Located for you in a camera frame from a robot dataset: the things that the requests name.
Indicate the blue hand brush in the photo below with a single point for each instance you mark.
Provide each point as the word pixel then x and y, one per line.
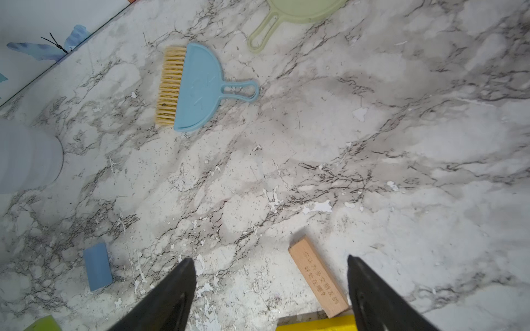
pixel 193 86

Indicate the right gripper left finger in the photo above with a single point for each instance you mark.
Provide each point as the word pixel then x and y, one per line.
pixel 167 306

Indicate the yellow block right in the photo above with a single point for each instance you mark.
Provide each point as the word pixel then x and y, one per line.
pixel 345 323

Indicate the potted plant white pot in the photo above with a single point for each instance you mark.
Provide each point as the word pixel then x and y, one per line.
pixel 30 157

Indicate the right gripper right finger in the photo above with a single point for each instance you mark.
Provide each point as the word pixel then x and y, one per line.
pixel 376 306

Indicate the green block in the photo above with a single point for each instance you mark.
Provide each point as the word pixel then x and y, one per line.
pixel 47 323

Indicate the wooden block top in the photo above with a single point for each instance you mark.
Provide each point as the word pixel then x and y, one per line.
pixel 321 281

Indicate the blue block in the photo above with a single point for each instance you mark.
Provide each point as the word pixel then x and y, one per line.
pixel 97 267

